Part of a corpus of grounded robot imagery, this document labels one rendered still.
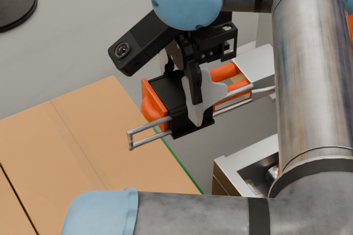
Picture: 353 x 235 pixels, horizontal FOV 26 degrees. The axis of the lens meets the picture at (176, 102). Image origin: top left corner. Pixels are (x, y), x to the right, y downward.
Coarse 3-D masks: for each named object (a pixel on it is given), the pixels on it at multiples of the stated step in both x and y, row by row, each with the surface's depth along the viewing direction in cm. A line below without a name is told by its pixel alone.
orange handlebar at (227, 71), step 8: (232, 64) 115; (216, 72) 114; (224, 72) 114; (232, 72) 114; (216, 80) 114; (232, 88) 111; (232, 96) 111; (240, 96) 112; (144, 104) 109; (152, 104) 110; (216, 104) 111; (144, 112) 109; (152, 112) 108; (152, 120) 108
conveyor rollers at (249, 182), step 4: (272, 168) 194; (276, 168) 194; (268, 172) 194; (272, 172) 194; (276, 172) 193; (268, 176) 194; (272, 176) 193; (276, 176) 193; (244, 180) 191; (248, 180) 192; (252, 180) 193; (268, 180) 195; (272, 180) 193; (248, 184) 191; (252, 184) 191; (252, 188) 190; (256, 188) 190; (256, 192) 189; (260, 192) 190; (256, 196) 188; (260, 196) 188; (264, 196) 189
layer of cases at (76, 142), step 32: (64, 96) 212; (96, 96) 212; (128, 96) 212; (0, 128) 204; (32, 128) 204; (64, 128) 204; (96, 128) 204; (128, 128) 204; (0, 160) 197; (32, 160) 197; (64, 160) 197; (96, 160) 197; (128, 160) 197; (160, 160) 197; (0, 192) 190; (32, 192) 190; (64, 192) 190; (160, 192) 190; (192, 192) 190; (0, 224) 183; (32, 224) 186
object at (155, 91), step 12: (180, 72) 112; (144, 84) 110; (156, 84) 110; (168, 84) 110; (180, 84) 110; (144, 96) 112; (156, 96) 108; (168, 96) 108; (180, 96) 108; (156, 108) 109; (168, 108) 107
